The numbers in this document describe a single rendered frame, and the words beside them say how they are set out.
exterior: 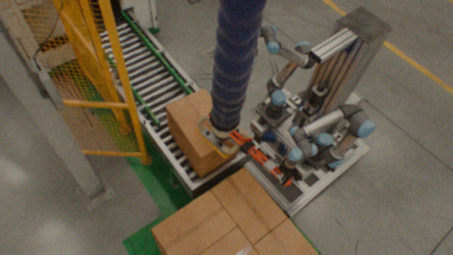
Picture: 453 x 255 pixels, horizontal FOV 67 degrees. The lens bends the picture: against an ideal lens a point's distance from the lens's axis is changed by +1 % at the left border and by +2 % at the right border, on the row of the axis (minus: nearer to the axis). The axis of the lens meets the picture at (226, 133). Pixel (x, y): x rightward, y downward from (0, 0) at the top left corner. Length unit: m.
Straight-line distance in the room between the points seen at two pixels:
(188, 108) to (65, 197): 1.61
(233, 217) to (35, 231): 1.91
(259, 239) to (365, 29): 1.79
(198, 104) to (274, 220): 1.20
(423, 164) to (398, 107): 0.81
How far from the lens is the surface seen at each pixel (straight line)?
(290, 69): 2.70
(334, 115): 2.31
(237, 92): 2.09
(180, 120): 2.92
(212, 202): 3.01
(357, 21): 2.33
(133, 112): 3.01
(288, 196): 3.51
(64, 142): 2.82
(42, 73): 2.30
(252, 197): 3.06
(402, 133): 4.70
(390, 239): 3.99
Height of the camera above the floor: 3.36
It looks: 58 degrees down
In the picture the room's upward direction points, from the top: 8 degrees clockwise
